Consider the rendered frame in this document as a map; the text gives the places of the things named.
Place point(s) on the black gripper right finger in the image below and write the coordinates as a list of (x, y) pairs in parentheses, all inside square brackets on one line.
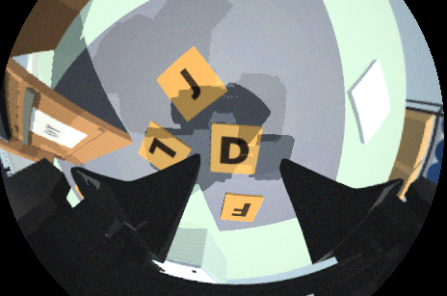
[(330, 211)]

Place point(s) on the large tan flat board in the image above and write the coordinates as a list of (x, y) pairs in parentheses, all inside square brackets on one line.
[(42, 31)]

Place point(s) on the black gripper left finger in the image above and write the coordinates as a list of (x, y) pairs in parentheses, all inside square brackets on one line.
[(150, 206)]

